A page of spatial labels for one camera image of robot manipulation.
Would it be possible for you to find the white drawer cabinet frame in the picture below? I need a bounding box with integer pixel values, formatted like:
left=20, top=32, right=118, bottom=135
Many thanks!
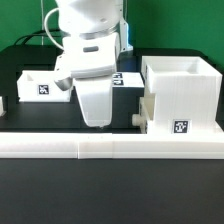
left=141, top=56, right=222, bottom=134

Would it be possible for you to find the white thin cable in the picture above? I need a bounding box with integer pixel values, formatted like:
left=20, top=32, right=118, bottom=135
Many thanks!
left=40, top=0, right=45, bottom=46

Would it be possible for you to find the white base tag plate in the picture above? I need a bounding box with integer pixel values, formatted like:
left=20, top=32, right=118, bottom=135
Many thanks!
left=113, top=72, right=144, bottom=88

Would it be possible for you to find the white front drawer box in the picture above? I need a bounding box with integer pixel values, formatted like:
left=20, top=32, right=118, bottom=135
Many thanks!
left=132, top=97, right=154, bottom=134

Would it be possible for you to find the white drawer box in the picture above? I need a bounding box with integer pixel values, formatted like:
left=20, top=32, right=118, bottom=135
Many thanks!
left=132, top=97, right=154, bottom=134
left=17, top=70, right=73, bottom=102

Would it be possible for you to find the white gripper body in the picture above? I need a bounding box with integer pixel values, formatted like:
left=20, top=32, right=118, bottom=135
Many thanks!
left=75, top=76, right=113, bottom=127

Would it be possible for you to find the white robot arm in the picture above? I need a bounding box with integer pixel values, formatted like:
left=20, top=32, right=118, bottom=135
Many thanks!
left=52, top=0, right=132, bottom=127

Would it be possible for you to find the white L-shaped guide rail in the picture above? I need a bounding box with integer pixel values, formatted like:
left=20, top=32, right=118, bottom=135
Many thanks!
left=0, top=132, right=224, bottom=159

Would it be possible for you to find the black cable bundle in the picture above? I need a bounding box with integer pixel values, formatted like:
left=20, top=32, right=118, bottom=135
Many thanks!
left=13, top=29, right=63, bottom=47

